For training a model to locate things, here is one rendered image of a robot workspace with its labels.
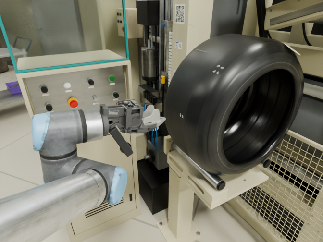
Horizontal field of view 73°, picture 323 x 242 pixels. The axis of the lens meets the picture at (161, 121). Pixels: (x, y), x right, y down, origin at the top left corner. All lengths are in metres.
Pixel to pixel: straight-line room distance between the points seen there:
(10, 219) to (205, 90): 0.56
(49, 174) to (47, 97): 0.69
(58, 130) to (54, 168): 0.10
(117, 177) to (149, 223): 1.40
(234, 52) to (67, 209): 0.62
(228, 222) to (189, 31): 1.51
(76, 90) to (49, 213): 0.94
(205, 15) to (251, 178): 0.78
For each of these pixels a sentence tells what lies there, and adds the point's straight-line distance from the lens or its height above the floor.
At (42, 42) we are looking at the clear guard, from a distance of 1.18.
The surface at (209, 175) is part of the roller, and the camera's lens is 0.96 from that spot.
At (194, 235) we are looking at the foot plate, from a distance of 1.86.
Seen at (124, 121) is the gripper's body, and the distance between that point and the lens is 0.63.
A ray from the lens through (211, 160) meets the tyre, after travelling 0.79.
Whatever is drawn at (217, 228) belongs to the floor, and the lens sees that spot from 1.94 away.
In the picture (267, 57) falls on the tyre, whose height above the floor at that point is 1.40.
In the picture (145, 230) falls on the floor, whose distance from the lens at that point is 1.89.
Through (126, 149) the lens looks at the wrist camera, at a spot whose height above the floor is 1.16.
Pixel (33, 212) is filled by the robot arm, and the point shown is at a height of 1.28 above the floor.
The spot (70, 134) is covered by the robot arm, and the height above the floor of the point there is 1.27.
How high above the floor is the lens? 1.55
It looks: 28 degrees down
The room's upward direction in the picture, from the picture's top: straight up
